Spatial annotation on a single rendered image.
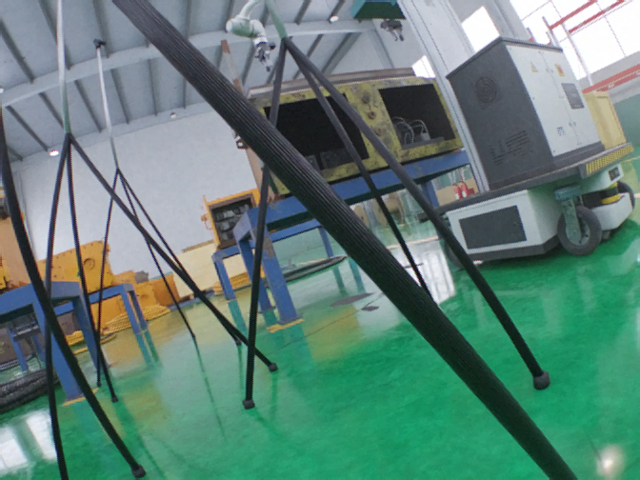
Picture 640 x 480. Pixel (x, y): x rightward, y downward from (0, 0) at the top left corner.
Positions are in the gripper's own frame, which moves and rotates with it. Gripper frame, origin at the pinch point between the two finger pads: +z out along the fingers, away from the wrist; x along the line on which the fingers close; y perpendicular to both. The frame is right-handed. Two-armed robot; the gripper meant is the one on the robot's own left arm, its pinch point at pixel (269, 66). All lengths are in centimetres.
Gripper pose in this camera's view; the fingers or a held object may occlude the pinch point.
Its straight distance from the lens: 237.0
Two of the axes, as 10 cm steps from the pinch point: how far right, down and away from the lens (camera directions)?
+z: 3.3, 9.5, 0.0
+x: 3.3, -1.1, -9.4
